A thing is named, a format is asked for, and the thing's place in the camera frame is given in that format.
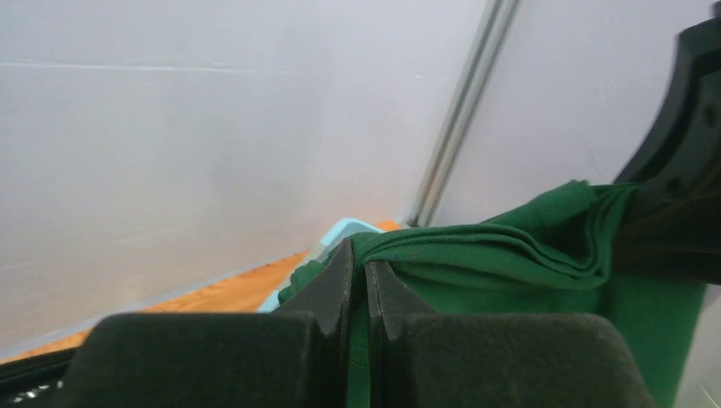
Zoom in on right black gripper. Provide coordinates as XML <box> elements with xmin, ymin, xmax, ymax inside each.
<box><xmin>613</xmin><ymin>2</ymin><xmax>720</xmax><ymax>285</ymax></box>

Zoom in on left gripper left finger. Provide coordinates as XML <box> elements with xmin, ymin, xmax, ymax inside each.
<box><xmin>56</xmin><ymin>240</ymin><xmax>354</xmax><ymax>407</ymax></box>

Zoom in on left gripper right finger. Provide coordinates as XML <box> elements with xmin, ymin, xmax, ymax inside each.
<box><xmin>365</xmin><ymin>261</ymin><xmax>654</xmax><ymax>407</ymax></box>

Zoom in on dark green garment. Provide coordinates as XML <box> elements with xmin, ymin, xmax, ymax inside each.
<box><xmin>278</xmin><ymin>181</ymin><xmax>706</xmax><ymax>407</ymax></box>

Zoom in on light blue plastic basket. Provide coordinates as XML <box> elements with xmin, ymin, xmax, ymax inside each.
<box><xmin>256</xmin><ymin>218</ymin><xmax>398</xmax><ymax>313</ymax></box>

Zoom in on black ribbed hard-shell suitcase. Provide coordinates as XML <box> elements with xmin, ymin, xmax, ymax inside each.
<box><xmin>1</xmin><ymin>348</ymin><xmax>77</xmax><ymax>408</ymax></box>

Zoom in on right aluminium frame post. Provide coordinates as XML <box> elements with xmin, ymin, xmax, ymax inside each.
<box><xmin>405</xmin><ymin>0</ymin><xmax>520</xmax><ymax>227</ymax></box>

